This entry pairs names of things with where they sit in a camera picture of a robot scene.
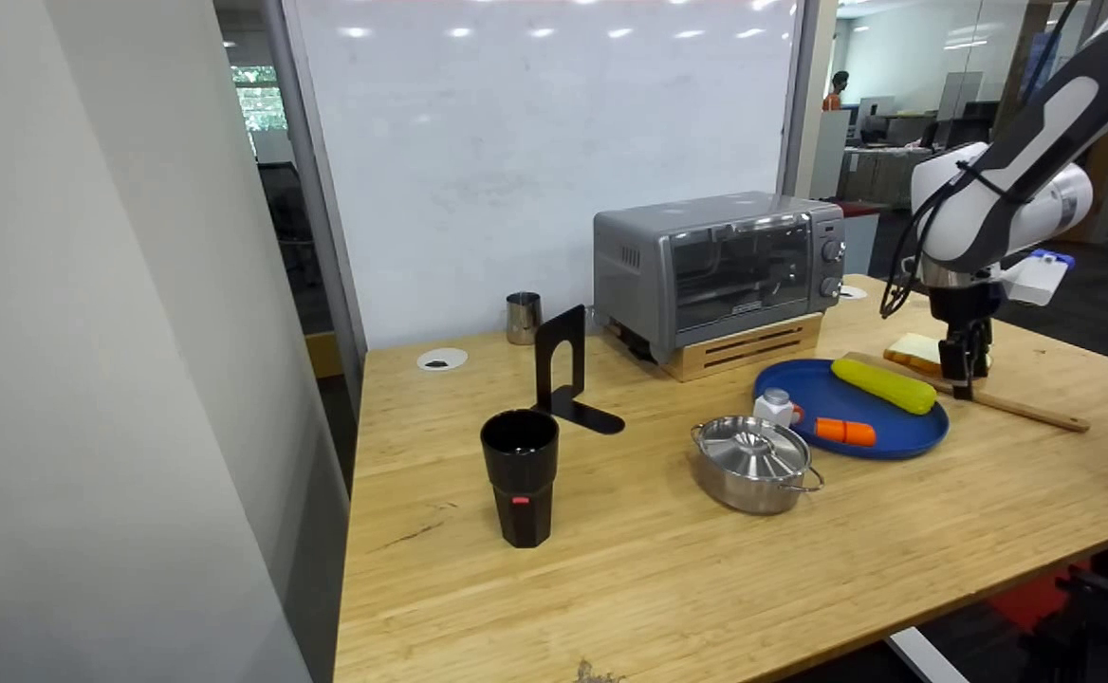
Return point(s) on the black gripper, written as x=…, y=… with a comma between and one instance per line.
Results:
x=966, y=311

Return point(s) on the toy slice of bread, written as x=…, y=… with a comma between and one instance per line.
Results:
x=914, y=356

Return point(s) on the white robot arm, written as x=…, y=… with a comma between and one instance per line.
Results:
x=1033, y=152

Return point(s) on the round blue plate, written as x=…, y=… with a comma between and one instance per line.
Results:
x=860, y=421

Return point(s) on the yellow toy corn cob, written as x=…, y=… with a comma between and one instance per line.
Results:
x=881, y=385

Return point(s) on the orange two-piece toy carrot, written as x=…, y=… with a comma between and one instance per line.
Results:
x=842, y=429

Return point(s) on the small white shaker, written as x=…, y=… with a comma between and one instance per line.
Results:
x=771, y=409

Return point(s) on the slotted wooden stand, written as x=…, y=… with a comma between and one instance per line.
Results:
x=745, y=347

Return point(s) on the silver pot with lid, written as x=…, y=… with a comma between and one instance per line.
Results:
x=750, y=466

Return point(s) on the red and black chair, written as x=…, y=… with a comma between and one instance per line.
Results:
x=1060, y=612

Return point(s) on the grey toaster oven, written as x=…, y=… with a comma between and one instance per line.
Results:
x=708, y=271

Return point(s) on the white table leg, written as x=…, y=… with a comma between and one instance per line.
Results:
x=928, y=656

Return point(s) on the black metal bookend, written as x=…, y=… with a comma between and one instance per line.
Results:
x=561, y=362

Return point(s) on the small metal cup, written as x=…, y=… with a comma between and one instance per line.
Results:
x=522, y=322

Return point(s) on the black cup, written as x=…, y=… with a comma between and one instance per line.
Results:
x=522, y=475

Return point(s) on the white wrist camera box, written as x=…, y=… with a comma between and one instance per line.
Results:
x=1038, y=280

